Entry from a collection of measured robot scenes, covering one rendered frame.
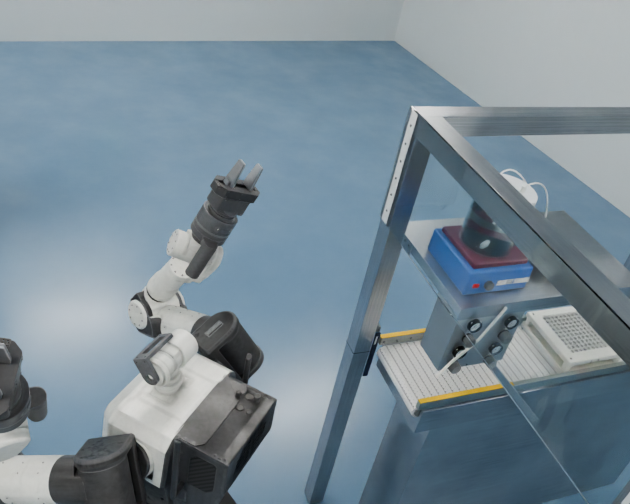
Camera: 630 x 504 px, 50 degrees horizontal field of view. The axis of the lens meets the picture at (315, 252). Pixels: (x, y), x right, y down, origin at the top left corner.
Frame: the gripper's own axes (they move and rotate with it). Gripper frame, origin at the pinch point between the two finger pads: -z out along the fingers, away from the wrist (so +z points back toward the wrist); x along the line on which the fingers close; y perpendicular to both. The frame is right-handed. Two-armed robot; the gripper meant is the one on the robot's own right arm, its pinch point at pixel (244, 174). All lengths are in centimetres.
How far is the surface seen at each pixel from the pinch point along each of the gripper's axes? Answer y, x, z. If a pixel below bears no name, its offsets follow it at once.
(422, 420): -42, -77, 46
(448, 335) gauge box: -38, -57, 13
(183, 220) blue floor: 172, -146, 138
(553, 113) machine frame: -8, -79, -44
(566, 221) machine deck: -19, -112, -19
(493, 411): -48, -102, 38
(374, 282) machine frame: -7, -62, 22
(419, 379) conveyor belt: -31, -81, 40
